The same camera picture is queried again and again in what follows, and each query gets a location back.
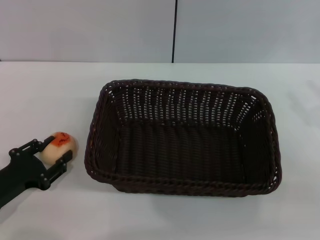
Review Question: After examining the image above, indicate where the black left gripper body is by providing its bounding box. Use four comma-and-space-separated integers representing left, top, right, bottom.
0, 149, 51, 209

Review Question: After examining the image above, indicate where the round bun with red mark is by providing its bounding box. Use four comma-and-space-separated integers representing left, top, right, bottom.
39, 131, 79, 167

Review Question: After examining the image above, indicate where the dark brown woven basket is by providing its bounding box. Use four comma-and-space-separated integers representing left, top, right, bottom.
83, 78, 283, 198

